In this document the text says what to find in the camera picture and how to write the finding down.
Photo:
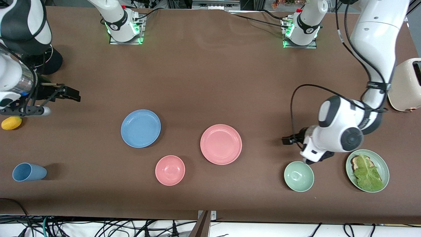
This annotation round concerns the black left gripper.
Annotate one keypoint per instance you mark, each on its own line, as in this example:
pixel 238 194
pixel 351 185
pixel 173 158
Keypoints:
pixel 298 136

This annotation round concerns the blue plate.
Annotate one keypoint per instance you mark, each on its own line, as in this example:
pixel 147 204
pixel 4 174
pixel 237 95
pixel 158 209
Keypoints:
pixel 140 128

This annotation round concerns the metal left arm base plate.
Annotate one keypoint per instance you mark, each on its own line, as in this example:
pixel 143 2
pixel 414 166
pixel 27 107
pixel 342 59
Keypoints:
pixel 312 46

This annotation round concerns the pink bowl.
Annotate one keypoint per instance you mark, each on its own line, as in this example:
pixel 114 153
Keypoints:
pixel 170 170

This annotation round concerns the green lettuce leaf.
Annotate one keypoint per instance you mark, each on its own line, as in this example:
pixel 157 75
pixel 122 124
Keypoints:
pixel 368 174

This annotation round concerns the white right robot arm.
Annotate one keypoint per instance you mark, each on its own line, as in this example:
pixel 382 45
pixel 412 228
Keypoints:
pixel 118 19

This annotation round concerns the orange green background object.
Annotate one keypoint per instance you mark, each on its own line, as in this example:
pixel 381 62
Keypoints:
pixel 286 3

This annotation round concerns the aluminium frame bar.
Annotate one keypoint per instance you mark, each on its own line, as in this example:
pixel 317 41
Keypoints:
pixel 215 4

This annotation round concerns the toast slice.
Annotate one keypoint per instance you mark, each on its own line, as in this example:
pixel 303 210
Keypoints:
pixel 355 162

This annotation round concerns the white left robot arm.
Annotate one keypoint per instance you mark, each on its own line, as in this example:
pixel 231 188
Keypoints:
pixel 375 39

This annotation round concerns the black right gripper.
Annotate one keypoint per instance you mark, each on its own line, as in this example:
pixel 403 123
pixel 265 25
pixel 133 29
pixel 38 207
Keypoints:
pixel 45 92

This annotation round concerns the grey metal bracket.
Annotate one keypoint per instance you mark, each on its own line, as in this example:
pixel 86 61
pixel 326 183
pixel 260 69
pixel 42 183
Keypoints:
pixel 213 215

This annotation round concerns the glass pot lid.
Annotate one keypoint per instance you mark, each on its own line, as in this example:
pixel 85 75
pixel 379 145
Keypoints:
pixel 44 61

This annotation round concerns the green plate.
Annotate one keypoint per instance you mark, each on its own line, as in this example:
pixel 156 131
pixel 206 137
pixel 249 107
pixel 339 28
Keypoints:
pixel 383 168

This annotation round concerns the dark camera post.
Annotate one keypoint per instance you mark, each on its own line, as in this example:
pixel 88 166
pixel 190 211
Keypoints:
pixel 202 227

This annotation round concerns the brown table cover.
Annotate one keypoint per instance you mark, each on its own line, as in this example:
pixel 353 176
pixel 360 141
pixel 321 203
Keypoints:
pixel 230 82

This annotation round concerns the pink plate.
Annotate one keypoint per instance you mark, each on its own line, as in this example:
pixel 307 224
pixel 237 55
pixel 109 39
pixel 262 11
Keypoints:
pixel 221 144

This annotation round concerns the yellow lemon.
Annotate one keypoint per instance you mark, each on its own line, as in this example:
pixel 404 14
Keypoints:
pixel 11 123

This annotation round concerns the blue cup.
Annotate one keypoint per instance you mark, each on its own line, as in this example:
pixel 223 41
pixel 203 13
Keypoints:
pixel 31 172

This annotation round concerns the green bowl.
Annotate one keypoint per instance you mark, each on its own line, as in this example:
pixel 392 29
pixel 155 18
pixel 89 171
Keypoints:
pixel 299 177

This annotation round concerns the beige toaster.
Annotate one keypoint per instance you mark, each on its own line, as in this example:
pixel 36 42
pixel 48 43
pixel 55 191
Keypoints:
pixel 404 89

